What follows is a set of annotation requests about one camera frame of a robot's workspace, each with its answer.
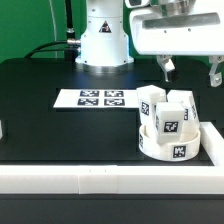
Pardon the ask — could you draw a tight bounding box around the white right fence bar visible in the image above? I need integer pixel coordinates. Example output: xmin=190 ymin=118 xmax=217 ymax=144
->
xmin=200 ymin=122 xmax=224 ymax=167

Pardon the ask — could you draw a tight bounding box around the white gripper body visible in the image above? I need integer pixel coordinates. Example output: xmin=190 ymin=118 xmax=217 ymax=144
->
xmin=130 ymin=6 xmax=224 ymax=56

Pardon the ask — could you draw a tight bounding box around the white fence bar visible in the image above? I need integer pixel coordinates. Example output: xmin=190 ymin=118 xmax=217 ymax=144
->
xmin=0 ymin=165 xmax=224 ymax=194
xmin=200 ymin=122 xmax=224 ymax=167

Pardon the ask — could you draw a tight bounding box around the white object at left edge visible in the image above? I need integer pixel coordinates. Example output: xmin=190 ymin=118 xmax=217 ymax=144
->
xmin=0 ymin=120 xmax=3 ymax=140

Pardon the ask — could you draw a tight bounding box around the white front fence bar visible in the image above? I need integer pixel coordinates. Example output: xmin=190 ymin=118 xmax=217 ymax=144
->
xmin=0 ymin=165 xmax=224 ymax=194

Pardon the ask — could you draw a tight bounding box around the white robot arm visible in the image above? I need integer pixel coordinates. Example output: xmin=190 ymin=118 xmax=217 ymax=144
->
xmin=76 ymin=0 xmax=224 ymax=87

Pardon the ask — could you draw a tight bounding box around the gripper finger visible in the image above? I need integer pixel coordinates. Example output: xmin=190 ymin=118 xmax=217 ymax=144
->
xmin=156 ymin=55 xmax=175 ymax=82
xmin=209 ymin=56 xmax=224 ymax=87

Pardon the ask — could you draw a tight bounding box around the white marker sheet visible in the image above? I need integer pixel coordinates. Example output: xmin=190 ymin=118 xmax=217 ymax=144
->
xmin=54 ymin=89 xmax=138 ymax=109

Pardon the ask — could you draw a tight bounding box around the black cable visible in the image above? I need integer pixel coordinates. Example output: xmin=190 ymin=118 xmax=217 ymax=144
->
xmin=23 ymin=38 xmax=82 ymax=60

